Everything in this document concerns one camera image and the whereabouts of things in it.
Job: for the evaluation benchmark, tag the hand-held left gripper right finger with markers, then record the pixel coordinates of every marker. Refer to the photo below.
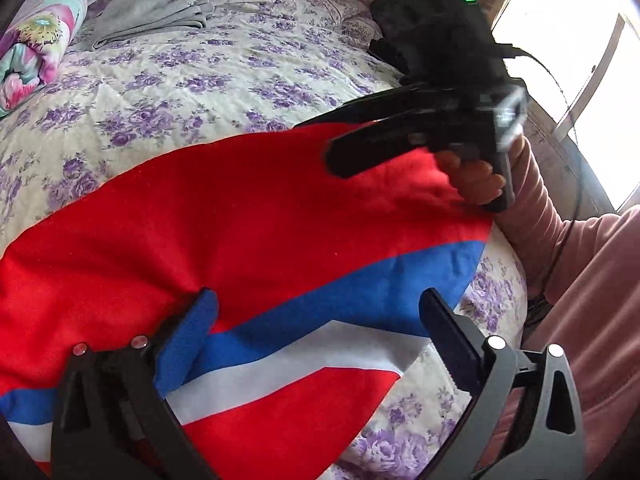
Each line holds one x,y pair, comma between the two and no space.
452,332

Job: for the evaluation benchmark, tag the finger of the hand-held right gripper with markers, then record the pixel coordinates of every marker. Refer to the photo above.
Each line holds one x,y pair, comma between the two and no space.
360,105
372,147

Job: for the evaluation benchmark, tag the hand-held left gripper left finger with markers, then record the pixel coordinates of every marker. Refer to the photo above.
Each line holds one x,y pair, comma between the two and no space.
186,340

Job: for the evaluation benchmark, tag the red blue white pants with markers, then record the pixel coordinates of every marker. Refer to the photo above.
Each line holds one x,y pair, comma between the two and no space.
235,250

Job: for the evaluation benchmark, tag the person's right hand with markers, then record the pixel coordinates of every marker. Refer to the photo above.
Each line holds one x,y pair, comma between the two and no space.
475,177

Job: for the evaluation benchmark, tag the window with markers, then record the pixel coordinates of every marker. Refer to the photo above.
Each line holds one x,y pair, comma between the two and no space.
575,45

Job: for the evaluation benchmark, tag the person's pink clothing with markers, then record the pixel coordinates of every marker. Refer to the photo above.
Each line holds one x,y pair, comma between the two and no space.
600,310

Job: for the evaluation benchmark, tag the purple floral bedspread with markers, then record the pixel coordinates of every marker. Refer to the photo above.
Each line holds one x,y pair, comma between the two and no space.
200,80

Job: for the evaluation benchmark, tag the folded grey cloth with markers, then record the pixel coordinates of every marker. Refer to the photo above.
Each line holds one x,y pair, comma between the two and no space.
150,12

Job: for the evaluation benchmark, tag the colourful floral rolled blanket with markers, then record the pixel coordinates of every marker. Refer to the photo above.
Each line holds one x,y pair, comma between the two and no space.
32,45

